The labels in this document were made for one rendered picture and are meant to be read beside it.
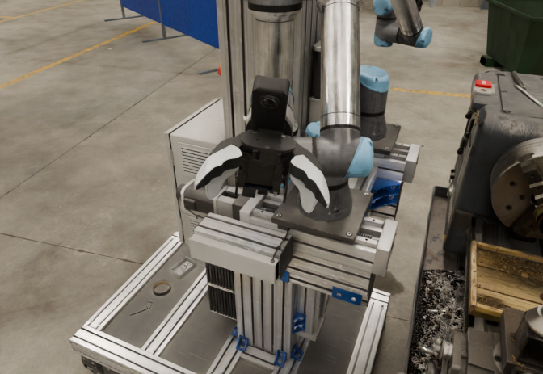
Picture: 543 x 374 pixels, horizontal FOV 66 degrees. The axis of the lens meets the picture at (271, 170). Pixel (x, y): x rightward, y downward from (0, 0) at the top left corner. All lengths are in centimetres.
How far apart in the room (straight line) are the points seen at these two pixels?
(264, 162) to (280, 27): 44
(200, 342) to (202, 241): 93
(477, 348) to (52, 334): 203
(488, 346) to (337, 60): 77
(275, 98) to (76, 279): 240
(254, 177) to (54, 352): 204
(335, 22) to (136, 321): 172
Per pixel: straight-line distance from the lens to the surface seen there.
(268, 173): 56
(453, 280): 192
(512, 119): 166
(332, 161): 75
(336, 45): 83
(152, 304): 225
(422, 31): 167
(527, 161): 151
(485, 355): 118
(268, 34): 93
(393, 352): 234
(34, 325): 266
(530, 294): 151
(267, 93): 52
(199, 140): 136
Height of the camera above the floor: 185
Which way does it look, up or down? 31 degrees down
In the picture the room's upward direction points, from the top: straight up
